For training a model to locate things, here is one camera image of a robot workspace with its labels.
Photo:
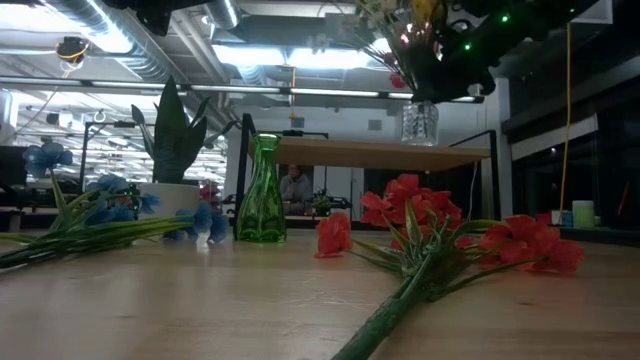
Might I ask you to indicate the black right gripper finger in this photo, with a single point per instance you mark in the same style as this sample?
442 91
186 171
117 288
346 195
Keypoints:
430 90

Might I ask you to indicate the red artificial flower bunch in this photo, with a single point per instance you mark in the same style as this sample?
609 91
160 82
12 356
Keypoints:
397 81

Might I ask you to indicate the clear glass vase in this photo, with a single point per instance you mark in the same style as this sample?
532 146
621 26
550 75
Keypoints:
420 125

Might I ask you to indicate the white artificial flower bunch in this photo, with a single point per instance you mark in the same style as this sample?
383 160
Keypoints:
380 10

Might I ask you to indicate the orange-red artificial flower bunch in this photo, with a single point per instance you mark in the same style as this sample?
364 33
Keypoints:
405 192

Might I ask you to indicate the blue artificial flower bunch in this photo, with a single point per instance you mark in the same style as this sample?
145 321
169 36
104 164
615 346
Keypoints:
45 157

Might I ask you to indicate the green glass vase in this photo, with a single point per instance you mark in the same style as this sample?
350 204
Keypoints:
261 210

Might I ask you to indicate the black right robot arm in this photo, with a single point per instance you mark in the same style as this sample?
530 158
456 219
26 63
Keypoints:
510 25

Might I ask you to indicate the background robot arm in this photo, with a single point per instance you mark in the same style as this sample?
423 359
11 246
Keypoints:
322 204

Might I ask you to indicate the wooden shelf with black legs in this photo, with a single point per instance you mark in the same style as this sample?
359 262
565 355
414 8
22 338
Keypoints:
360 154

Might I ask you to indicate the black ceiling device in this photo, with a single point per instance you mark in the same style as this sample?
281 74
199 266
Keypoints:
72 47

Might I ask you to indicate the long ceiling light bar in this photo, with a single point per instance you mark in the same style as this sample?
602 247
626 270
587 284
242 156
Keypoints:
240 90

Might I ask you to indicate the green plant in white pot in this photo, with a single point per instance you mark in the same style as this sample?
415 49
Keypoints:
172 140

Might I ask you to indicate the red cup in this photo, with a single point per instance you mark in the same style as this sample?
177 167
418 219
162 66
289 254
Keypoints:
543 219

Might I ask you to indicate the white cup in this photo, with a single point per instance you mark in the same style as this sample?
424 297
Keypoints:
556 218

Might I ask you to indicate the person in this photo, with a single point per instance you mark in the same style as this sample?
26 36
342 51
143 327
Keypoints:
296 192

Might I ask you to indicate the blue cup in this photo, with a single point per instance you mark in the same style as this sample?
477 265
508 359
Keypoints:
567 219

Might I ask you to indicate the light green cylinder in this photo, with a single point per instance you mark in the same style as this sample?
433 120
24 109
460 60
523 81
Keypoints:
583 215

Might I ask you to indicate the red background equipment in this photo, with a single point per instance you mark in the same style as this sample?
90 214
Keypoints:
210 192

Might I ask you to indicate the black monitor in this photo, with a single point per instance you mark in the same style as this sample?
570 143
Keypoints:
10 167

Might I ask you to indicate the black background rig frame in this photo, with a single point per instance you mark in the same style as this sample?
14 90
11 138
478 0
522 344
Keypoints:
85 150

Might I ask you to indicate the black aluminium table frame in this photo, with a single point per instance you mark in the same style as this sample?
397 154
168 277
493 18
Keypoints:
550 235

